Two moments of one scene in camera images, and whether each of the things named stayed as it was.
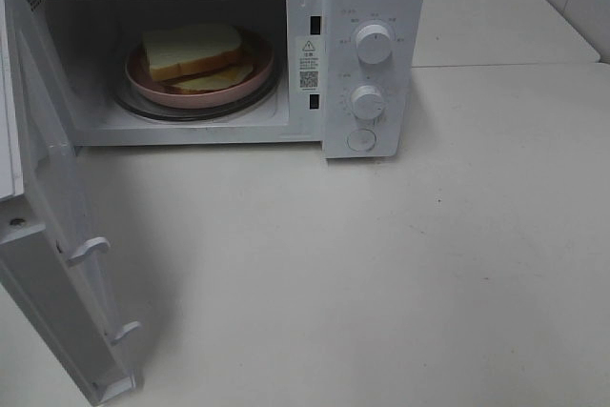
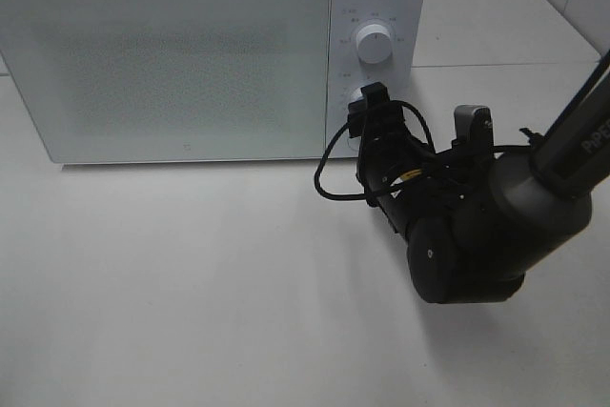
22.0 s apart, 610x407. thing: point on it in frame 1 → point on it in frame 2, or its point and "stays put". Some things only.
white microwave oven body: x=193 y=47 stays put
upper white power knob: x=374 y=44 stays put
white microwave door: x=47 y=231 → x=172 y=64
